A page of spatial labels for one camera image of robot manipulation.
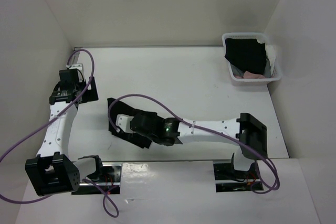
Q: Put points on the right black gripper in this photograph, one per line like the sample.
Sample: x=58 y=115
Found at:
x=153 y=115

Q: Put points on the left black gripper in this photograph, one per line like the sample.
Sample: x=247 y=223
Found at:
x=90 y=94

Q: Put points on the black skirt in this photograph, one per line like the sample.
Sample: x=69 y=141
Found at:
x=246 y=54
x=120 y=108

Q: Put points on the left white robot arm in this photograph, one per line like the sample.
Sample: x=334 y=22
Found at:
x=51 y=171

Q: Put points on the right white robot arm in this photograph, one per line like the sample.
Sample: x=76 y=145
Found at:
x=246 y=132

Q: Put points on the grey cloth in basket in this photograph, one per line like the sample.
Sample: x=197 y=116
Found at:
x=267 y=72

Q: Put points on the pink cloth in basket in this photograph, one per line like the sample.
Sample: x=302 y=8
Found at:
x=249 y=75

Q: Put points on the black skirt in basket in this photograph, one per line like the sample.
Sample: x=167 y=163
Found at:
x=246 y=54

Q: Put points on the white cloth in basket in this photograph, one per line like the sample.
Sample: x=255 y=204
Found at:
x=270 y=52

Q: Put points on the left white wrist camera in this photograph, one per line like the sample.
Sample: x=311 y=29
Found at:
x=80 y=69

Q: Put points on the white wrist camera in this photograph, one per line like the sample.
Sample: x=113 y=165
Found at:
x=80 y=69
x=123 y=123

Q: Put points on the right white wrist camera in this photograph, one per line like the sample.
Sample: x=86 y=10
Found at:
x=123 y=123

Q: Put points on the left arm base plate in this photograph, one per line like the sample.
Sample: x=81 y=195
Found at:
x=109 y=181

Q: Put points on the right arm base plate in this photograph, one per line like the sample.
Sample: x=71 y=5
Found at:
x=229 y=180

